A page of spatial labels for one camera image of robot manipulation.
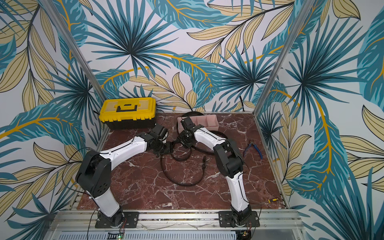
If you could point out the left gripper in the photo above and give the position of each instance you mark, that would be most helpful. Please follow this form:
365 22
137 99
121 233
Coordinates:
167 151

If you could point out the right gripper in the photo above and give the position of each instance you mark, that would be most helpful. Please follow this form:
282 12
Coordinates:
182 139

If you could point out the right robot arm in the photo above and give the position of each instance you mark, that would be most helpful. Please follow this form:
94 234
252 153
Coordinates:
229 162

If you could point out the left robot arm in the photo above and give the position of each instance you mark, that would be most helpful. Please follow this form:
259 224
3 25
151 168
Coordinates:
94 175

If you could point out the pink divided storage tray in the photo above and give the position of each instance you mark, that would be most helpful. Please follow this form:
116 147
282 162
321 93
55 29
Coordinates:
210 122

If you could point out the yellow black toolbox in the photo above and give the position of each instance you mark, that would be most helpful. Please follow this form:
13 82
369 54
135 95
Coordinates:
131 113

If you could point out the yellow black screwdriver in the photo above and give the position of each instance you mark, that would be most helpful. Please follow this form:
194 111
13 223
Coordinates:
269 201

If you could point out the blue handled pliers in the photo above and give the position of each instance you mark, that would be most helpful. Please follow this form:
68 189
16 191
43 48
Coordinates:
254 146

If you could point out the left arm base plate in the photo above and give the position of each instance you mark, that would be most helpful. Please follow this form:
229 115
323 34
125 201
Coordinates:
127 220

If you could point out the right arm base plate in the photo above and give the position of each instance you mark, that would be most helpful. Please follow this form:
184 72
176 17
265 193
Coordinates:
230 219

